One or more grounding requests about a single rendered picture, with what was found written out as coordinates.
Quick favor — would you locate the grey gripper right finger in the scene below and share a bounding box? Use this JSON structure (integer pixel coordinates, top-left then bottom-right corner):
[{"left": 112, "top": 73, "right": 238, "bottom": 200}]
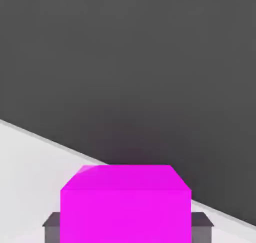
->
[{"left": 191, "top": 211, "right": 215, "bottom": 243}]

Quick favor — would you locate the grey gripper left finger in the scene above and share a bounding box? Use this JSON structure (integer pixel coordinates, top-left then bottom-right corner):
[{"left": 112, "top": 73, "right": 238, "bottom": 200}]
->
[{"left": 41, "top": 211, "right": 61, "bottom": 243}]

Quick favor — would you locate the small magenta cube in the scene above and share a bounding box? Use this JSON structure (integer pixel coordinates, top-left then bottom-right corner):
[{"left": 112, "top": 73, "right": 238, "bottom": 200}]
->
[{"left": 60, "top": 164, "right": 193, "bottom": 243}]

